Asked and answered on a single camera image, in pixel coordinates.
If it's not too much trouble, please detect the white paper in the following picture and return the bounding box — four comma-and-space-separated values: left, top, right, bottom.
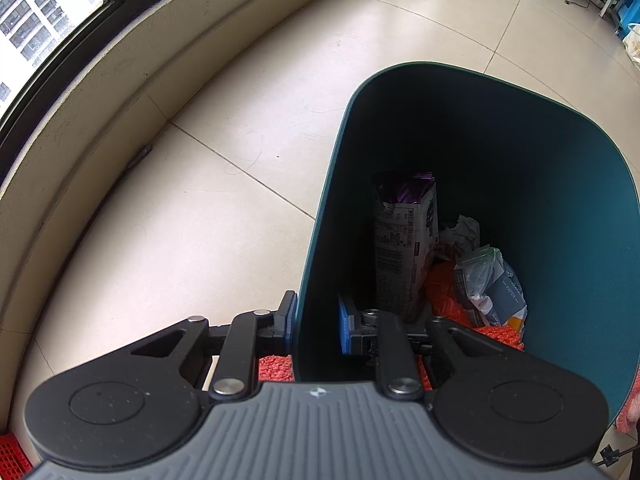
436, 214, 482, 262

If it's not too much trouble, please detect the red plastic crate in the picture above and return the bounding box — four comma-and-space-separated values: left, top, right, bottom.
0, 432, 27, 477

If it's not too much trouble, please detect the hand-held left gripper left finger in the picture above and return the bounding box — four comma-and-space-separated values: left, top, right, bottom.
129, 290, 299, 402

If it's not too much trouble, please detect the white and blue plastic packet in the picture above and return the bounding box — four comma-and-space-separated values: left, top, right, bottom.
453, 245, 529, 335

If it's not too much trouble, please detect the blue storage box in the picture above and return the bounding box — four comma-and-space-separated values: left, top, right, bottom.
615, 0, 640, 36

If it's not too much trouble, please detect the white plastic bag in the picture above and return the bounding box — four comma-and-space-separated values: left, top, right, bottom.
621, 24, 640, 67

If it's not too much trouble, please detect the red fluffy mat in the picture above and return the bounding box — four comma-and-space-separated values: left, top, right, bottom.
256, 354, 640, 435

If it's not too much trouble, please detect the dark teal trash bin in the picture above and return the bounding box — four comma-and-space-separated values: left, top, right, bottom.
291, 61, 640, 428

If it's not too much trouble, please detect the thin black cable with clip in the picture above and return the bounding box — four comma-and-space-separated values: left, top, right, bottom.
597, 442, 640, 467

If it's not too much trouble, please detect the purple and white snack packet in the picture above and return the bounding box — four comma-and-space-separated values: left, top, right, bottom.
371, 170, 441, 324

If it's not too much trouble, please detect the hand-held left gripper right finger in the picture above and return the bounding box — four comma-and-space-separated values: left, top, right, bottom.
338, 294, 521, 402

